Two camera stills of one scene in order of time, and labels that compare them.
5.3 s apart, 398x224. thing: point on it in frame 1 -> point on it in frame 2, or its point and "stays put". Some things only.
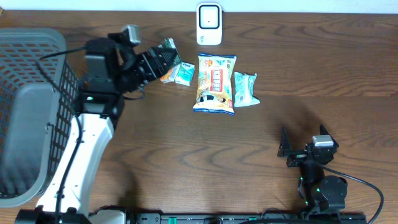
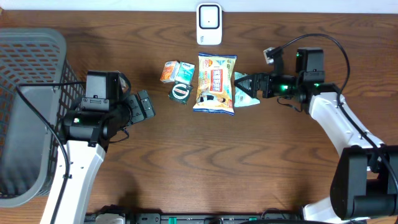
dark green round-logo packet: (168, 43) -> (180, 91)
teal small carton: (185, 74) stays put
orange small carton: (171, 76) stays put
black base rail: (247, 218) stays put
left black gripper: (160, 55) -> (136, 102)
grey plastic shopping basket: (39, 100) stays put
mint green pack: (244, 89) stays put
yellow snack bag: (216, 83) stays put
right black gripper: (297, 156) -> (254, 84)
